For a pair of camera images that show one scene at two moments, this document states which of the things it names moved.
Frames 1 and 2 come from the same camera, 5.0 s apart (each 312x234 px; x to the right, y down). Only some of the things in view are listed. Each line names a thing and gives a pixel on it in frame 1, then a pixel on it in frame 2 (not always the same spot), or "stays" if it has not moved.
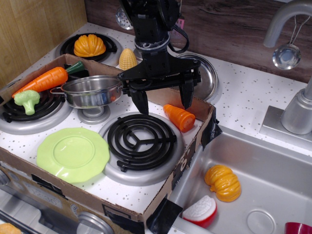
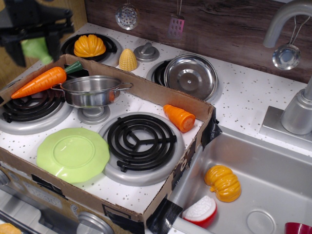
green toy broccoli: x=28 y=99 to x=38 y=47
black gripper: x=158 y=69 to x=28 y=20
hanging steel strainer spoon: x=123 y=19 stays
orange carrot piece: x=184 y=119 stays
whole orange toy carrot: x=51 y=78 stays
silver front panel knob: x=89 y=223 stays
